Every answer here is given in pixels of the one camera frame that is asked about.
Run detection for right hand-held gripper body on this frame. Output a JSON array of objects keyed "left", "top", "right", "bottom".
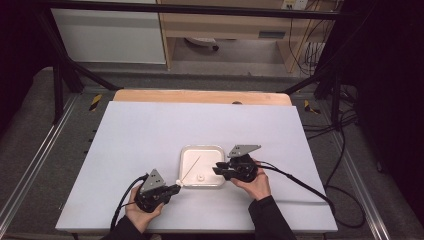
[{"left": 227, "top": 144, "right": 262, "bottom": 183}]

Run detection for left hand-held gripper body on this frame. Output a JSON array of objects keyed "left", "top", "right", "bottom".
[{"left": 134, "top": 168, "right": 172, "bottom": 214}]

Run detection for square white tray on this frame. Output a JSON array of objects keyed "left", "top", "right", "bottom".
[{"left": 178, "top": 144, "right": 227, "bottom": 188}]

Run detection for thin wooden stick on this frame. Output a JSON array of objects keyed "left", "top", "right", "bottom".
[{"left": 181, "top": 155, "right": 202, "bottom": 182}]

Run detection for person's right hand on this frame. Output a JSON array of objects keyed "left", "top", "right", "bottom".
[{"left": 230, "top": 159, "right": 272, "bottom": 202}]

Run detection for person's left hand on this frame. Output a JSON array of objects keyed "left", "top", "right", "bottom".
[{"left": 125, "top": 184, "right": 165, "bottom": 234}]

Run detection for white board sheet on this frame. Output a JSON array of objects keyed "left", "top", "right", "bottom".
[{"left": 55, "top": 101, "right": 339, "bottom": 234}]

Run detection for wooden table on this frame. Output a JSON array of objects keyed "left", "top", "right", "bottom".
[{"left": 112, "top": 88, "right": 293, "bottom": 107}]

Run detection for yellow black tape mark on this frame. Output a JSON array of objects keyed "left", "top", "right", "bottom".
[{"left": 303, "top": 99, "right": 322, "bottom": 115}]

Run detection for black metal stand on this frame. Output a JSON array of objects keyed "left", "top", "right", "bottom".
[
  {"left": 32, "top": 8, "right": 125, "bottom": 125},
  {"left": 282, "top": 0, "right": 379, "bottom": 132}
]

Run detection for office chair base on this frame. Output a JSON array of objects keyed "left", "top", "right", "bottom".
[{"left": 184, "top": 36, "right": 220, "bottom": 52}]

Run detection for light wooden desk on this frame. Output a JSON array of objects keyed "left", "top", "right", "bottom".
[{"left": 155, "top": 0, "right": 336, "bottom": 73}]

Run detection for white cabinet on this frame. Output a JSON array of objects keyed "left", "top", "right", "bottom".
[{"left": 49, "top": 0, "right": 167, "bottom": 65}]

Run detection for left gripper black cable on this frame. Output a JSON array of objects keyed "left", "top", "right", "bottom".
[{"left": 109, "top": 172, "right": 150, "bottom": 232}]

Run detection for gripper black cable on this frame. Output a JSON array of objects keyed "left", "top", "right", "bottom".
[
  {"left": 255, "top": 160, "right": 366, "bottom": 230},
  {"left": 109, "top": 172, "right": 150, "bottom": 232}
]

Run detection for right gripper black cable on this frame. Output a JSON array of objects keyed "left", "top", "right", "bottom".
[{"left": 255, "top": 160, "right": 366, "bottom": 230}]

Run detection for black floor cables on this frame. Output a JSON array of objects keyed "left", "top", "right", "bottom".
[{"left": 301, "top": 84, "right": 359, "bottom": 141}]

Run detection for aluminium floor rail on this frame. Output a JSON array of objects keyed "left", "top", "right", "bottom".
[
  {"left": 331, "top": 131, "right": 392, "bottom": 240},
  {"left": 0, "top": 94, "right": 82, "bottom": 228}
]

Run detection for hanging black cables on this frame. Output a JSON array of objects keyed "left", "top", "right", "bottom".
[{"left": 287, "top": 0, "right": 336, "bottom": 77}]

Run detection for black metal frame bar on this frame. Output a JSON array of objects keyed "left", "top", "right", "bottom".
[{"left": 33, "top": 0, "right": 344, "bottom": 21}]

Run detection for white wall socket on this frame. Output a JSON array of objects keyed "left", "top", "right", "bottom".
[{"left": 280, "top": 0, "right": 310, "bottom": 11}]

